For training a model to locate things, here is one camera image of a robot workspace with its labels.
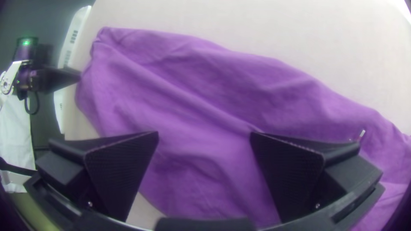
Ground black cable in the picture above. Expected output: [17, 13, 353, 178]
[24, 92, 40, 116]

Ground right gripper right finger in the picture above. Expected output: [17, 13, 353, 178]
[250, 130, 383, 224]

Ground white laundry basket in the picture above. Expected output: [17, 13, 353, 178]
[53, 6, 92, 135]

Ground dark t-shirt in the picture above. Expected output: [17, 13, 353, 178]
[74, 27, 411, 231]

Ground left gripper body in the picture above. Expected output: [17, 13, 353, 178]
[18, 44, 54, 93]

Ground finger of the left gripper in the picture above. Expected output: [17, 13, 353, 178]
[38, 65, 81, 95]

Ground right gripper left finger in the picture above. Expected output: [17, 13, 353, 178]
[35, 130, 160, 222]

